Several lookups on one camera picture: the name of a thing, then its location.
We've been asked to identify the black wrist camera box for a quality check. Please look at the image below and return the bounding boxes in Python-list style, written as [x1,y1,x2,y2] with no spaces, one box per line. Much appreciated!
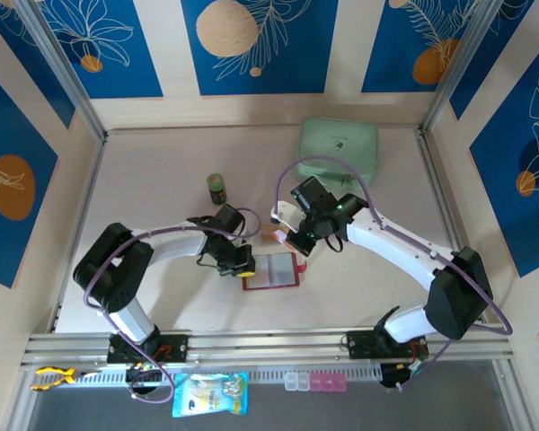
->
[290,176,331,213]
[213,204,246,234]

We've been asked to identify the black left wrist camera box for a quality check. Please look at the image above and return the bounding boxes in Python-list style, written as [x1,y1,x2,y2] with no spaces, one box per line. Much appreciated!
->
[213,204,246,234]

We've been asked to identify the blue snack bag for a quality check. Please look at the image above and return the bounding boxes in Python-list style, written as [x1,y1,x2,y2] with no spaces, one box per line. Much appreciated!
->
[171,370,250,418]

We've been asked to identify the aluminium side rail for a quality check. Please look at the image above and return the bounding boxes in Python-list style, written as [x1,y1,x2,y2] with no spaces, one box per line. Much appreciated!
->
[416,129,484,324]
[48,132,109,334]

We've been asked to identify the grey slotted cable duct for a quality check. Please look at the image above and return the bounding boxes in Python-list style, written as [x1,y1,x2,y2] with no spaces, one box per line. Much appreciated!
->
[71,365,383,390]

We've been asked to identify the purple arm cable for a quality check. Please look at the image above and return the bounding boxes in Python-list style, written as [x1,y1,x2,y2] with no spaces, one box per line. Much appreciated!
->
[273,154,515,392]
[83,207,262,405]

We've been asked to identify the mint green zip pouch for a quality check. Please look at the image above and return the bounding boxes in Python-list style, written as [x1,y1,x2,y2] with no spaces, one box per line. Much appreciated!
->
[294,116,380,189]

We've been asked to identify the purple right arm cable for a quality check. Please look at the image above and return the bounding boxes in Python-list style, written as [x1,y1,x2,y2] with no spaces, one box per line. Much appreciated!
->
[273,154,515,392]

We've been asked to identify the aluminium frame post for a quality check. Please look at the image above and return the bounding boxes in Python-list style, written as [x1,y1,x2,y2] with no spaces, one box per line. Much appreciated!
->
[419,0,509,136]
[13,0,110,141]

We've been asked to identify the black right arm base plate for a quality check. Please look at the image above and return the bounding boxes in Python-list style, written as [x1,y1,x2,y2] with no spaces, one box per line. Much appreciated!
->
[346,329,430,360]

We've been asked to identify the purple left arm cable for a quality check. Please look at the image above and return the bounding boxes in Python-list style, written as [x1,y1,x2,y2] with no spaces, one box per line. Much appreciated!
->
[83,207,262,405]

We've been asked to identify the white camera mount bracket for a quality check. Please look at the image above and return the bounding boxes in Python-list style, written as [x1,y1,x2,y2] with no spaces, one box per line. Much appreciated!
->
[270,200,305,234]

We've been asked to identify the yellow-handled pliers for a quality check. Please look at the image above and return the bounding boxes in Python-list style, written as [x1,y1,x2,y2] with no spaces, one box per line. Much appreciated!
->
[31,365,102,392]

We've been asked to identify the clear and pink pill organiser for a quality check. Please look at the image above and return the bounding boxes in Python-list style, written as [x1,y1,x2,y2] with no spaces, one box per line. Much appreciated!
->
[283,371,347,392]

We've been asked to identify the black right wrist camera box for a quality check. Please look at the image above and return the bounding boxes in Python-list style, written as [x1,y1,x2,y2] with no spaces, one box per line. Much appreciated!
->
[290,176,331,213]

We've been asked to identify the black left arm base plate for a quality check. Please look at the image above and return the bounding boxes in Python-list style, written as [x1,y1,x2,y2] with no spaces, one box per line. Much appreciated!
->
[106,334,190,365]

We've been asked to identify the aluminium mounting rail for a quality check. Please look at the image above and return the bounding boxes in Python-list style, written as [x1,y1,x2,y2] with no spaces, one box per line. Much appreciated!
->
[20,325,516,372]

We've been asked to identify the small green bottle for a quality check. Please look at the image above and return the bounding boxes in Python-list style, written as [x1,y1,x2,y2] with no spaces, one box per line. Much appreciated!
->
[206,172,229,207]

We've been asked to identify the red leather card holder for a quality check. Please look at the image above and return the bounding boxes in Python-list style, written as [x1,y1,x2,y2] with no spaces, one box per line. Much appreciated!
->
[241,251,309,292]

